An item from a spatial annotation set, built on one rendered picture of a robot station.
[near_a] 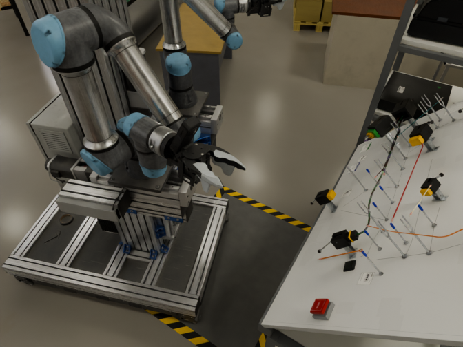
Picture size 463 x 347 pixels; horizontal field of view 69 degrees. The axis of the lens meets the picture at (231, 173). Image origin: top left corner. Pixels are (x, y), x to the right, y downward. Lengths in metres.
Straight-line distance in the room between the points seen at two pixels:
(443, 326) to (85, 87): 1.09
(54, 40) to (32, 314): 1.95
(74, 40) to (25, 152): 2.80
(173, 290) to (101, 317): 0.52
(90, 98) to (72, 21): 0.21
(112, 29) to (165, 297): 1.52
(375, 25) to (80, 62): 3.42
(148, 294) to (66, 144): 0.99
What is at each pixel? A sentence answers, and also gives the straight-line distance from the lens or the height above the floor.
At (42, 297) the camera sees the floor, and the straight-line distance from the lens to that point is 2.64.
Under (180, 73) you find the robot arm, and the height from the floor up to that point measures 1.35.
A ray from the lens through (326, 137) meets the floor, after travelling 3.49.
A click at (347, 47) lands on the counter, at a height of 0.47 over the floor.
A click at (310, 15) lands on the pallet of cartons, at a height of 0.23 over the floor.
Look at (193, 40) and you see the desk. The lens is 3.65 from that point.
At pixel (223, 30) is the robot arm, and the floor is 1.51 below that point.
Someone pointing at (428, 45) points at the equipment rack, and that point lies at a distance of 1.85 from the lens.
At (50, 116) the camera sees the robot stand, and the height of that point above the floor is 1.23.
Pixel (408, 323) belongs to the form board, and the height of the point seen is 1.30.
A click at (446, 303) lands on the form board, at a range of 0.98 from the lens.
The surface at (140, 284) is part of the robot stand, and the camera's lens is 2.19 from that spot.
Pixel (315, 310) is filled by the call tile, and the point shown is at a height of 1.10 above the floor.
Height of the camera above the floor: 2.13
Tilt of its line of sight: 45 degrees down
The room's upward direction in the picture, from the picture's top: straight up
